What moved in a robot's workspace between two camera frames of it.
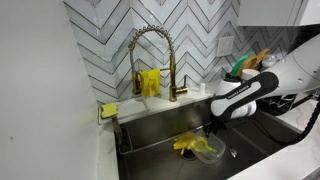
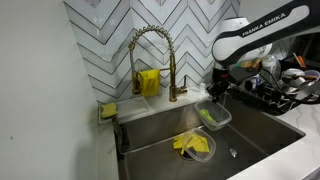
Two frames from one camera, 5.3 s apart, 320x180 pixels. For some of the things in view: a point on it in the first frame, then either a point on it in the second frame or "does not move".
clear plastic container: (206, 149) → (212, 114)
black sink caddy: (123, 136) does not move
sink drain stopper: (233, 152) does not move
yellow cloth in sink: (189, 141) does not move
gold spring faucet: (173, 88) does not move
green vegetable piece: (203, 146) → (205, 113)
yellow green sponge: (108, 110) does not move
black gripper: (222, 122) → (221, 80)
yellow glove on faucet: (150, 81) does not move
